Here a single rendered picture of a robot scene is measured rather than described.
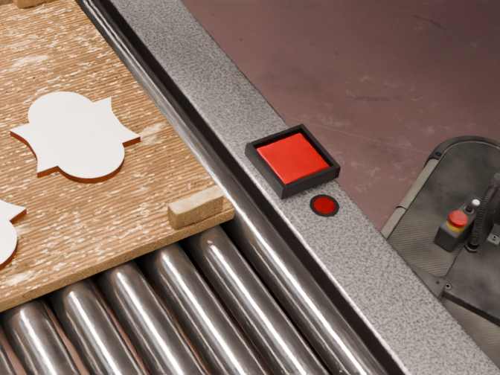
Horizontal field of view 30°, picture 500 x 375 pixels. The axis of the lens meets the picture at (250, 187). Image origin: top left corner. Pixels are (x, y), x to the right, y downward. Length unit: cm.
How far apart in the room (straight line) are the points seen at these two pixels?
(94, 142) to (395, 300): 35
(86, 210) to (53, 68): 22
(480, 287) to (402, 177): 59
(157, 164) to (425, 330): 32
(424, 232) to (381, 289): 99
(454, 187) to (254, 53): 83
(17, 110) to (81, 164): 12
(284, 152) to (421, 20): 189
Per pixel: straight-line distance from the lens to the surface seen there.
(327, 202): 100
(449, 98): 262
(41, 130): 101
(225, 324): 88
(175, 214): 91
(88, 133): 100
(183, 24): 120
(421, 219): 195
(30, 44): 113
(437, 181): 203
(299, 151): 103
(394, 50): 273
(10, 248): 90
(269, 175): 99
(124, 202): 95
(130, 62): 113
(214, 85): 111
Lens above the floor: 164
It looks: 47 degrees down
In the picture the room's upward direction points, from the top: 9 degrees clockwise
